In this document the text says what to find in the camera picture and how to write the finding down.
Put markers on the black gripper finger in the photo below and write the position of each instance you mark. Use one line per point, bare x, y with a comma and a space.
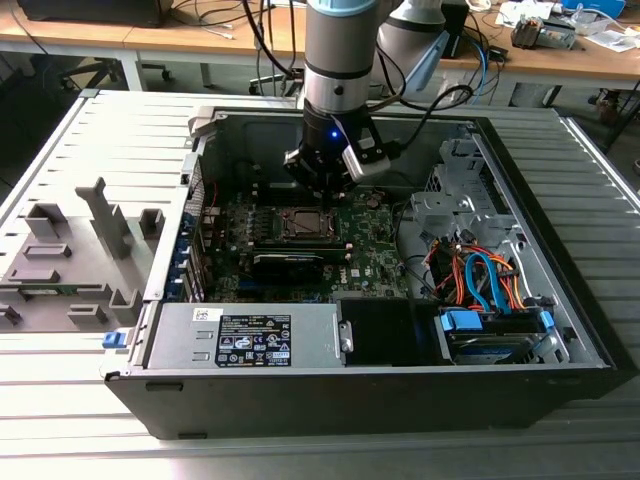
345, 184
305, 170

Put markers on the silver green CPU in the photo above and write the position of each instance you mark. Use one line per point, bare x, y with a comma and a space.
306, 221

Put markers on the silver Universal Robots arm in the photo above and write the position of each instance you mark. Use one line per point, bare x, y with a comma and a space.
340, 50

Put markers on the black RAM slot row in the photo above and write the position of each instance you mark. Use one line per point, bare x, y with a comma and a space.
270, 196
300, 248

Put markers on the round coin battery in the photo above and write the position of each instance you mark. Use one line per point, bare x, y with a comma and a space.
372, 201

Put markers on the green motherboard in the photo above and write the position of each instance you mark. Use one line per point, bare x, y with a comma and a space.
375, 250

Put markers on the black office chair base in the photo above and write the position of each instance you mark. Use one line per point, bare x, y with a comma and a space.
265, 82
95, 70

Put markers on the silver metal drive cage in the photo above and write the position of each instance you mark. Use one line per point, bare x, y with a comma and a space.
440, 205

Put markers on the black graphics card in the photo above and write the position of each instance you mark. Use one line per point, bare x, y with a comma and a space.
287, 270

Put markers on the black plastic shroud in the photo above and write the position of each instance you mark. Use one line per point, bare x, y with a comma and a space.
375, 332

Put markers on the black box device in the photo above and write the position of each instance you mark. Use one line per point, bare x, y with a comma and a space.
457, 30

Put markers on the grey power supply unit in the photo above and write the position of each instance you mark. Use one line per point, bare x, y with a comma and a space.
175, 335

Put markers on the hard disk blue carrier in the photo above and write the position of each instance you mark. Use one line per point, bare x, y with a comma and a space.
480, 345

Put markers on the black open PC case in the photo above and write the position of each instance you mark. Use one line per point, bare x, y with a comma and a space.
350, 405

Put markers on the copper heat sink cooler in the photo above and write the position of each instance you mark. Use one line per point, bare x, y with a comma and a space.
525, 32

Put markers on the grey parts rack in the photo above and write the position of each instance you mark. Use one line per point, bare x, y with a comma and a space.
80, 235

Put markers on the small grey metal box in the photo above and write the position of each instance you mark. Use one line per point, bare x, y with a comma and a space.
557, 35

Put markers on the black monitor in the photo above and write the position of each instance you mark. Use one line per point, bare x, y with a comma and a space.
100, 12

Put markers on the blue case latch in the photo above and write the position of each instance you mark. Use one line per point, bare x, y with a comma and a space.
112, 341

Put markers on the wooden desk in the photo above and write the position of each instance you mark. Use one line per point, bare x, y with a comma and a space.
575, 60

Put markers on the green RAM stick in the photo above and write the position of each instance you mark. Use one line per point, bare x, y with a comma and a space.
55, 290

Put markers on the blue box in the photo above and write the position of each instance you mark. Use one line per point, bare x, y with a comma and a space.
595, 5

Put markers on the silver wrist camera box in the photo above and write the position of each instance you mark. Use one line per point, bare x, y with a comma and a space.
365, 167

